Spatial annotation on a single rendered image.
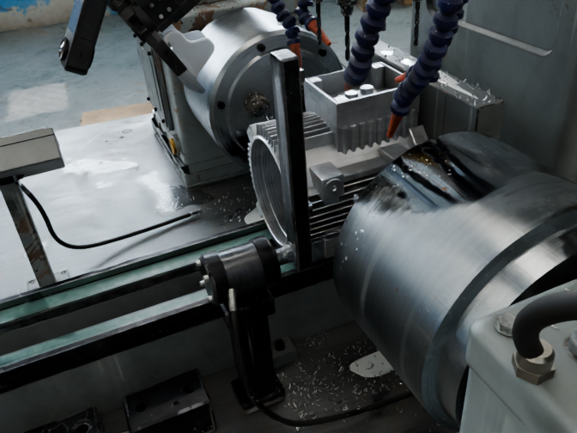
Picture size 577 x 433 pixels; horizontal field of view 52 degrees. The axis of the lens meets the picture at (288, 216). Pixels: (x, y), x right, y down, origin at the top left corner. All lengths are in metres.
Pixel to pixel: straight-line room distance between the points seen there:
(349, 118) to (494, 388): 0.43
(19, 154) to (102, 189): 0.43
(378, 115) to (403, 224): 0.26
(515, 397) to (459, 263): 0.14
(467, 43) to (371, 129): 0.22
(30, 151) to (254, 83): 0.35
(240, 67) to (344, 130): 0.27
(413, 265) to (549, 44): 0.40
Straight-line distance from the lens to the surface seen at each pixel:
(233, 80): 0.95
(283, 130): 0.60
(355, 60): 0.57
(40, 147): 0.94
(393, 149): 0.77
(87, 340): 0.77
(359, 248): 0.56
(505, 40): 0.86
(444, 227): 0.51
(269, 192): 0.88
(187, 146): 1.22
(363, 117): 0.75
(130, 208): 1.25
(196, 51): 0.74
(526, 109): 0.84
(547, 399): 0.37
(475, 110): 0.72
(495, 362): 0.39
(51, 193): 1.38
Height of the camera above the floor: 1.43
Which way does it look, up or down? 34 degrees down
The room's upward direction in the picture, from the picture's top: 5 degrees counter-clockwise
